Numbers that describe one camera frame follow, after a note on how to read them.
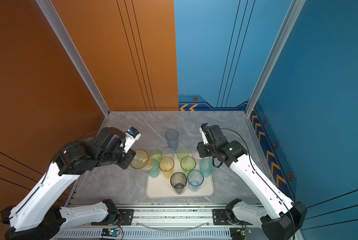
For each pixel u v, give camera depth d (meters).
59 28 0.76
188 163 0.86
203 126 0.65
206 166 0.87
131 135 0.53
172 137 0.87
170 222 0.73
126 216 0.74
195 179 0.77
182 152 0.86
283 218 0.36
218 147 0.53
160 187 0.84
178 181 0.79
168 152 0.91
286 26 0.76
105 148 0.44
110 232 0.71
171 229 0.71
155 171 0.79
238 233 0.70
